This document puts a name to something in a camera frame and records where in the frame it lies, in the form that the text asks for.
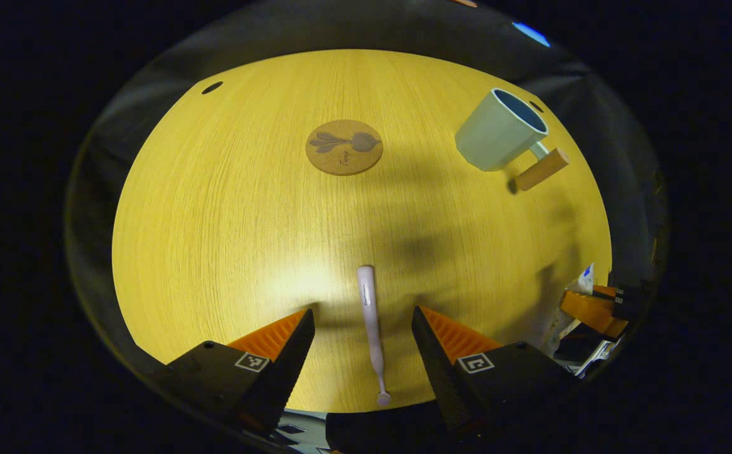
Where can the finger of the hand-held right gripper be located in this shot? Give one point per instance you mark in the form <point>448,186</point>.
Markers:
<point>605,291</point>
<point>592,312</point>

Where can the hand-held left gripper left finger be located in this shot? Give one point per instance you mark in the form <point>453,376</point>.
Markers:
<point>284,372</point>

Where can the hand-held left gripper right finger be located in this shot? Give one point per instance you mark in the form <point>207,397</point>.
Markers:
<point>438,366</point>

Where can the white toothpaste tube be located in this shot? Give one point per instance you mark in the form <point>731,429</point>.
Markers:
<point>586,280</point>

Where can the pale pink toothbrush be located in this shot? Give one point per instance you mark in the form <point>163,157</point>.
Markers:
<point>371,315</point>

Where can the round cork coaster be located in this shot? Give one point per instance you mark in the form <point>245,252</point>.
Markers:
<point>344,151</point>

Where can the yellow wooden desktop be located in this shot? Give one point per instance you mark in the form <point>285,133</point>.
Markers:
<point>246,239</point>

